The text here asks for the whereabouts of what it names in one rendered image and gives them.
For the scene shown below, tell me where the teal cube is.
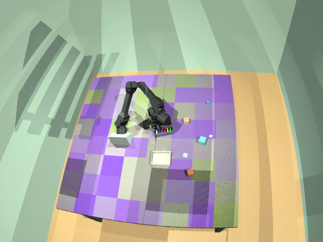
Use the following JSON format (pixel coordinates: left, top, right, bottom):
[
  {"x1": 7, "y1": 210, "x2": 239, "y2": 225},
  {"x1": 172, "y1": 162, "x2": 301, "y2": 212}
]
[{"x1": 198, "y1": 136, "x2": 206, "y2": 146}]

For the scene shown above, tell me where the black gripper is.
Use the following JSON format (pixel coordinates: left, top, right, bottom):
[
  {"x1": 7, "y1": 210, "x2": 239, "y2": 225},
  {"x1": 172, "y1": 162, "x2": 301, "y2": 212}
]
[{"x1": 143, "y1": 117, "x2": 172, "y2": 130}]

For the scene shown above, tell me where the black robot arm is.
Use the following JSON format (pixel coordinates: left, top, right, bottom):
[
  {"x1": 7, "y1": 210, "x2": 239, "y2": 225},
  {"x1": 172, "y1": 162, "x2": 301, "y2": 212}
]
[{"x1": 114, "y1": 81, "x2": 170, "y2": 135}]

